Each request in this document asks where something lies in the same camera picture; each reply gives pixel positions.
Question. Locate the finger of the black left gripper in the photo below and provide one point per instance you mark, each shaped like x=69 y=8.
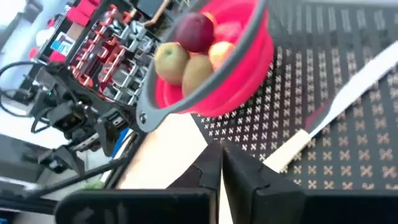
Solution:
x=66 y=158

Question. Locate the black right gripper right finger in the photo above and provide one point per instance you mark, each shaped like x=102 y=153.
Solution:
x=295 y=208

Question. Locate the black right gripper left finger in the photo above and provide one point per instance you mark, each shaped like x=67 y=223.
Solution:
x=140 y=207

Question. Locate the red collapsible bowl grey rim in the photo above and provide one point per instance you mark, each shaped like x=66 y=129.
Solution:
x=242 y=87

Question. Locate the small dark red fruit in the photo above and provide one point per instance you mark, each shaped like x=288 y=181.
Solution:
x=195 y=32

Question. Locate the red yellow mango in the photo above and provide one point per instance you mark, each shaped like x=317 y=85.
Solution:
x=220 y=54

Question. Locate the blue bin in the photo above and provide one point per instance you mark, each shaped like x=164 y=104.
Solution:
x=119 y=141

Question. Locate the storage bin shelf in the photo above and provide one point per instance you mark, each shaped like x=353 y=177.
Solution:
x=112 y=59

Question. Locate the black perforated metal rack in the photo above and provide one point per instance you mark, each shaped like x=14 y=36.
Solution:
x=326 y=77

